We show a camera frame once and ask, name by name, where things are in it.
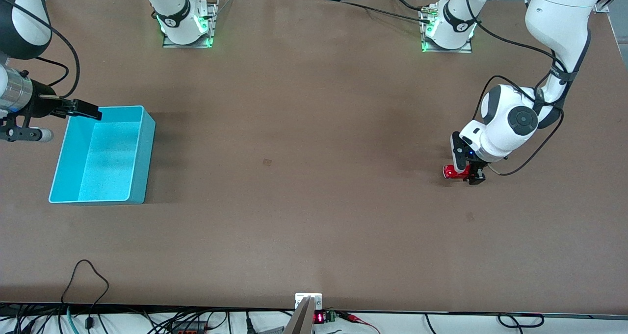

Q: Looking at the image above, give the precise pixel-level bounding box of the red beetle toy car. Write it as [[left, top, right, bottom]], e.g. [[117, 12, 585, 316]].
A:
[[443, 164, 471, 180]]

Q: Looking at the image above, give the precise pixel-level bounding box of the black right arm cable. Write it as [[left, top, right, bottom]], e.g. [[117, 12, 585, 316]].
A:
[[0, 0, 80, 99]]

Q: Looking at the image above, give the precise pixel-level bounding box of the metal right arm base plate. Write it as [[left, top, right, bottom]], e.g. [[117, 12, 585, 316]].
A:
[[162, 0, 219, 49]]

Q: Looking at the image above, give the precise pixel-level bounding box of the black coiled cable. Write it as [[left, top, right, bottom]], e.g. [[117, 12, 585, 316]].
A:
[[497, 313, 545, 329]]

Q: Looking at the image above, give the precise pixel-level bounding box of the red clip wire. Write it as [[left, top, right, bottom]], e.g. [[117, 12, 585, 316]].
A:
[[339, 312, 381, 334]]

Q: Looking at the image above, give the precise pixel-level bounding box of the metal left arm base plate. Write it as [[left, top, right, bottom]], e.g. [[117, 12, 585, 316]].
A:
[[420, 4, 474, 54]]

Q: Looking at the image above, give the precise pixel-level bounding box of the long black table cable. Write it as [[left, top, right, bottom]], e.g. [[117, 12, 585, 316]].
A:
[[324, 0, 435, 25]]

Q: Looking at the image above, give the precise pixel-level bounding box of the white mounting bracket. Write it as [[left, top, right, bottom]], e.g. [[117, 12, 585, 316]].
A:
[[294, 293, 323, 310]]

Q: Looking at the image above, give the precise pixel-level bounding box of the grey aluminium camera bar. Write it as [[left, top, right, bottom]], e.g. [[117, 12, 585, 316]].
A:
[[284, 297, 314, 334]]

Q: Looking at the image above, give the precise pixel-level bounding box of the thin black looped cable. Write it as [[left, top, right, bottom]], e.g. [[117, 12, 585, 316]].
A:
[[61, 259, 109, 334]]

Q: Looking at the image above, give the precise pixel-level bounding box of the black power strip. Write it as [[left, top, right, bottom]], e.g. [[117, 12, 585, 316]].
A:
[[169, 321, 209, 334]]

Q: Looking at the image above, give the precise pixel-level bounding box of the blue plastic box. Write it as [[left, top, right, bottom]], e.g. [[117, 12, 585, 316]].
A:
[[49, 105, 156, 205]]

